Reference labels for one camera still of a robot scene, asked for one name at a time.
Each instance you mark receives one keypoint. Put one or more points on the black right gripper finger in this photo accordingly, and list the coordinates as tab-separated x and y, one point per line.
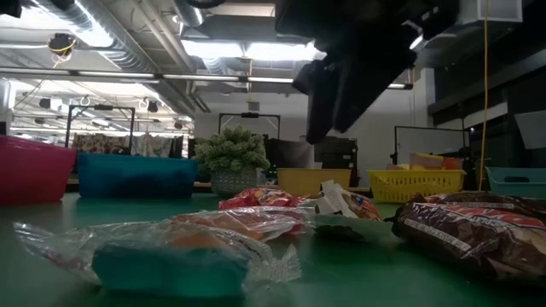
371	89
324	102

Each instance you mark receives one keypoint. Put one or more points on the white silver candy bar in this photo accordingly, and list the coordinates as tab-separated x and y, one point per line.
341	202

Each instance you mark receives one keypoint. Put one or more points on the yellow mesh basket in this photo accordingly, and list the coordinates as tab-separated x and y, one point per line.
416	185

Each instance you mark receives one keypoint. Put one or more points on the red Skittles packet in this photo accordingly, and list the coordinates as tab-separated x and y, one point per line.
260	198

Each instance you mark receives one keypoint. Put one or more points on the brown chocolate bar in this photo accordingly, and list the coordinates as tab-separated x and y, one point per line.
469	234
482	198

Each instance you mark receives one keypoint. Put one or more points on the red plastic bin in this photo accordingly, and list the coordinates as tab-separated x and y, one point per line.
34	170

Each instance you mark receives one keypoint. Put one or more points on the black cabinet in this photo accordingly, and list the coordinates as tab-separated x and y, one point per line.
337	160

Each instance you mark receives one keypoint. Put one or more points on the grey covered object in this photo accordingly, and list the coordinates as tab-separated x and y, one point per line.
290	153

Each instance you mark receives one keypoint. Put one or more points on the black framed white board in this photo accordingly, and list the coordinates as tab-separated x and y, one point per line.
426	145

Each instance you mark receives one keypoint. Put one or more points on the orange plastic bin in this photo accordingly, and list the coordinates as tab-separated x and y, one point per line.
298	183

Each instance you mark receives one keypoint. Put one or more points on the bright ceiling light panel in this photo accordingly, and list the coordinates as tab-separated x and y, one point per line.
256	51

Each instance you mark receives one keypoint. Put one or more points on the artificial pale green succulent plant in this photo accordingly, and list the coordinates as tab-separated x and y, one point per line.
232	149

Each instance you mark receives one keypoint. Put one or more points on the white ceiling air unit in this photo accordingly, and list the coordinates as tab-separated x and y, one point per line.
490	10

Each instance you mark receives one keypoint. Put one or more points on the grey hanging panel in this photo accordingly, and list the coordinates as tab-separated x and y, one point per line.
533	128

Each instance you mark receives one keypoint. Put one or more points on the black hanging lamp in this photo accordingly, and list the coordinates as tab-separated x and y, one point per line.
152	106

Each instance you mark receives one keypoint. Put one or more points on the teal plastic bin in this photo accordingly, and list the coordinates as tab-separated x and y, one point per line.
516	181

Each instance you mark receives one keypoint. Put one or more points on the green table mat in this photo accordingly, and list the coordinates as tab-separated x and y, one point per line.
362	277

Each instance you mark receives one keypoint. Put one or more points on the patterned hanging cloth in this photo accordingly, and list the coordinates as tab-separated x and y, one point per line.
149	145

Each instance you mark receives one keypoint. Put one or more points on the long ceiling tube light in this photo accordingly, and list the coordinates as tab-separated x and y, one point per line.
128	75

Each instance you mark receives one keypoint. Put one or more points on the blue plastic bin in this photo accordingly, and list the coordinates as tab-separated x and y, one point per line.
136	175

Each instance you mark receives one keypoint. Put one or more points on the grey wall vent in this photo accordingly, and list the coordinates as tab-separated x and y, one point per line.
253	106

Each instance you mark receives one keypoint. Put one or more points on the silver ventilation duct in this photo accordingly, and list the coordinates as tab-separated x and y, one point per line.
106	38

